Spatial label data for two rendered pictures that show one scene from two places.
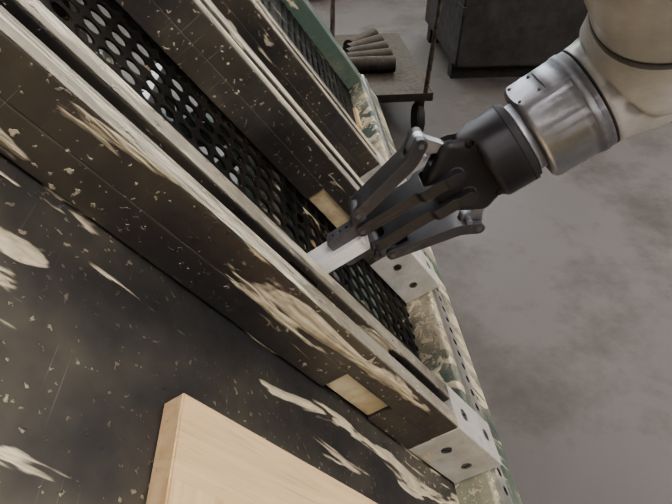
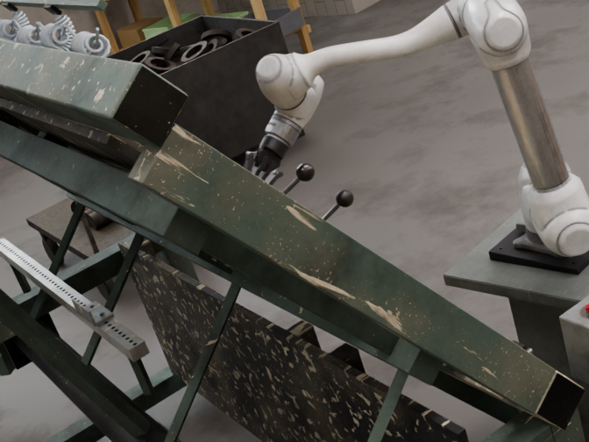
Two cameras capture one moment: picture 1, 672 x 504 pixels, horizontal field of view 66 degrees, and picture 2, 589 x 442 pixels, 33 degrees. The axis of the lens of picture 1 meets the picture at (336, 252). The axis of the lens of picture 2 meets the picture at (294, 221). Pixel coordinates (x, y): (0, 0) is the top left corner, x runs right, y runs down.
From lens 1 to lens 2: 224 cm
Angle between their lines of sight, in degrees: 25
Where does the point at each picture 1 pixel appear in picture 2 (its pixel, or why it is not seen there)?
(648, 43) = (287, 104)
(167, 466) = not seen: hidden behind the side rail
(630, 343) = (465, 294)
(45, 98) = not seen: hidden behind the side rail
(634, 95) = (295, 116)
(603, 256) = (417, 253)
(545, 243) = not seen: hidden behind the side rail
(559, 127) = (283, 131)
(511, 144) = (274, 142)
